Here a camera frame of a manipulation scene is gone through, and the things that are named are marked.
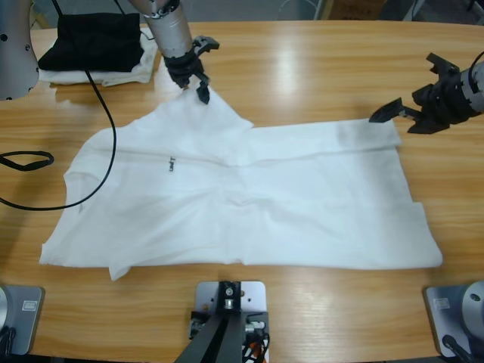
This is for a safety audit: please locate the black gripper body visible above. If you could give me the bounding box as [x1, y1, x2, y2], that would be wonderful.
[402, 71, 473, 126]
[163, 48, 210, 85]

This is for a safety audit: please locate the white t-shirt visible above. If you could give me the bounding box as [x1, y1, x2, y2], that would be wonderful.
[39, 85, 443, 281]

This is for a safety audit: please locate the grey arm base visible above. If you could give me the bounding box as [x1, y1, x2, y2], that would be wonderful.
[0, 285, 45, 356]
[422, 279, 484, 358]

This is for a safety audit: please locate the folded white garment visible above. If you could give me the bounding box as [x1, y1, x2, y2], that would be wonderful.
[37, 26, 160, 88]

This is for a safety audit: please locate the folded black garment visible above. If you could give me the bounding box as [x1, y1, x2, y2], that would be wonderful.
[37, 12, 145, 73]

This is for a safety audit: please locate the brown cardboard box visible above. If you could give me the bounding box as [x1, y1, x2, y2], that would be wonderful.
[331, 0, 383, 20]

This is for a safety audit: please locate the light wooden pallet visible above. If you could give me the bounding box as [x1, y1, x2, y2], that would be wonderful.
[29, 0, 51, 31]

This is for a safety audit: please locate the orange clamp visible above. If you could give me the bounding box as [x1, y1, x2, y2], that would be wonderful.
[241, 334, 270, 363]

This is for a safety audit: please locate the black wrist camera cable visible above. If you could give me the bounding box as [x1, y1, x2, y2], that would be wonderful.
[0, 150, 55, 172]
[467, 51, 484, 90]

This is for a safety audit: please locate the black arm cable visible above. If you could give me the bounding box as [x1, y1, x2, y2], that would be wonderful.
[0, 0, 117, 211]

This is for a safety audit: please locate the white wire frame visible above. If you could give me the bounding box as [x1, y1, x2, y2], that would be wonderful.
[278, 0, 327, 20]

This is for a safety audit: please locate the white mount plate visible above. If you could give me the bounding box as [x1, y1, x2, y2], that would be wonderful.
[194, 280, 270, 363]

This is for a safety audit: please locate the black base cable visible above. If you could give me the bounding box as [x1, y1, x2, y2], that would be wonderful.
[441, 334, 476, 363]
[0, 325, 18, 356]

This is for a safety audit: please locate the silver angle bracket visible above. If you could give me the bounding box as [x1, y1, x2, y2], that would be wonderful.
[244, 316, 268, 337]
[188, 316, 207, 340]

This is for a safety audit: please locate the dark camera post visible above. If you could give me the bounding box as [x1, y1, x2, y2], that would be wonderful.
[176, 280, 244, 363]

